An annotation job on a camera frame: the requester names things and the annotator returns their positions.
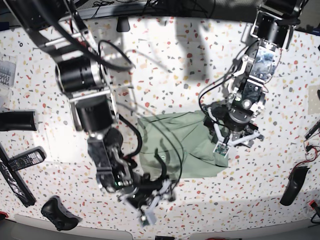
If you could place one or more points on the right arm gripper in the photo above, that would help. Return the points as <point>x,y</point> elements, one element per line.
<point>145,195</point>

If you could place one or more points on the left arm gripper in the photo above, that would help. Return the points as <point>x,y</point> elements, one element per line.
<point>229,128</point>

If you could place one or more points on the light green T-shirt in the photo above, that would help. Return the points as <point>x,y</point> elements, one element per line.
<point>183,143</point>

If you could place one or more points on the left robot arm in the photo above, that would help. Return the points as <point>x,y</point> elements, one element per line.
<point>273,28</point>

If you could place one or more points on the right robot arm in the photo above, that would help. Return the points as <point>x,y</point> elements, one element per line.
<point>82,75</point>

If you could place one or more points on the black curved handheld device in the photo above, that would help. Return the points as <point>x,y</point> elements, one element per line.
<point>296,181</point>

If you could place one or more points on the black game controller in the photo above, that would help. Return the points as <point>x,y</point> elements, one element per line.
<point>53,212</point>

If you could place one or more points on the beige square pad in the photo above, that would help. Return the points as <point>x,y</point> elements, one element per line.
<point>313,100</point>

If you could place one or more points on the black TV remote control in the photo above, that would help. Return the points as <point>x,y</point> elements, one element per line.
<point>27,159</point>

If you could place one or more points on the long black bar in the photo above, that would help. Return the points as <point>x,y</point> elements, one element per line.
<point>15,182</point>

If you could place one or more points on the clear plastic parts box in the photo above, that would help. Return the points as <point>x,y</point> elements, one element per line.
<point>7,73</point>

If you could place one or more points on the black cylindrical handle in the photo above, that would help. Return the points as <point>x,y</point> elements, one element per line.
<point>17,121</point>

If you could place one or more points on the grey camera mount foot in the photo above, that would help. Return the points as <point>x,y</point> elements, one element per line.
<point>123,24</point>

